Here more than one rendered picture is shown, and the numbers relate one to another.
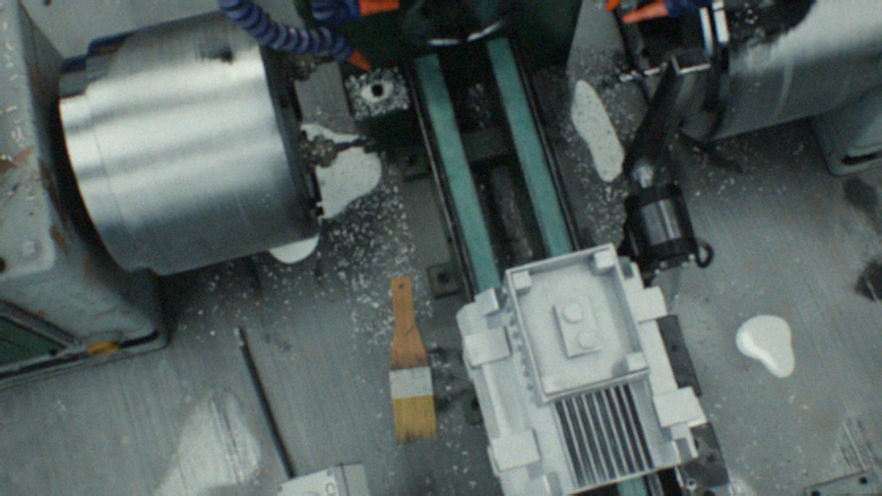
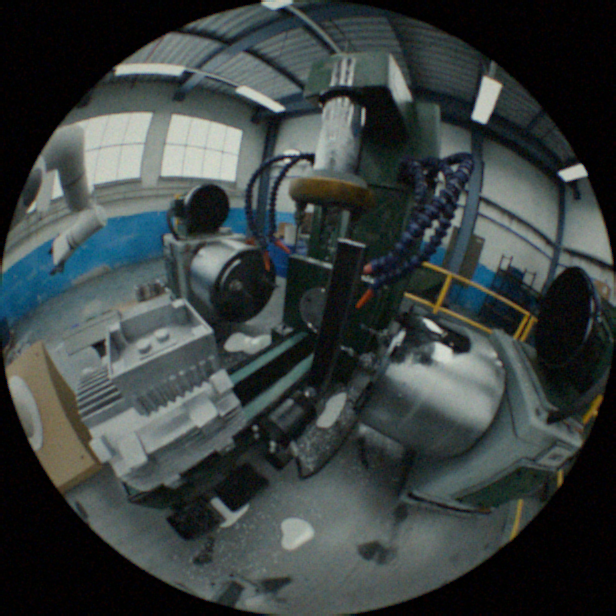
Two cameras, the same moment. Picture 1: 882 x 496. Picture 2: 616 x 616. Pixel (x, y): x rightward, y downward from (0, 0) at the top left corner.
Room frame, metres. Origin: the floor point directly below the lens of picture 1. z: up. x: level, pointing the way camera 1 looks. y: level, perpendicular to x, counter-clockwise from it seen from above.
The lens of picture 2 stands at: (0.23, -0.30, 1.27)
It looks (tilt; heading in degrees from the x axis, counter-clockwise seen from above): 29 degrees down; 48
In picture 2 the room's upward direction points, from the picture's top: 10 degrees clockwise
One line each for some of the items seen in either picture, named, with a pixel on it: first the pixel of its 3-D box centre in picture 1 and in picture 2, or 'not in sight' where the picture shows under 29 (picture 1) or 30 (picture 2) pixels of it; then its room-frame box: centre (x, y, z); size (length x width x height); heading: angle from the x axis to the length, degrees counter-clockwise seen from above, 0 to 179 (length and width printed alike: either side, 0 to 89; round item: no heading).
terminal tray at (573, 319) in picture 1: (573, 328); (160, 352); (0.18, -0.11, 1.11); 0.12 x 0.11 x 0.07; 15
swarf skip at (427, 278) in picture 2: not in sight; (422, 279); (4.94, 0.83, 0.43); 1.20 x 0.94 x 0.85; 113
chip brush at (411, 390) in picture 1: (409, 358); not in sight; (0.20, 0.06, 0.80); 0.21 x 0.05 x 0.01; 7
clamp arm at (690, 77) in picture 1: (661, 123); (328, 342); (0.38, -0.19, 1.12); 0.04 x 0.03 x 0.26; 15
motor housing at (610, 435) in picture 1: (573, 385); (161, 407); (0.14, -0.12, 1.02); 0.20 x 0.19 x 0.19; 15
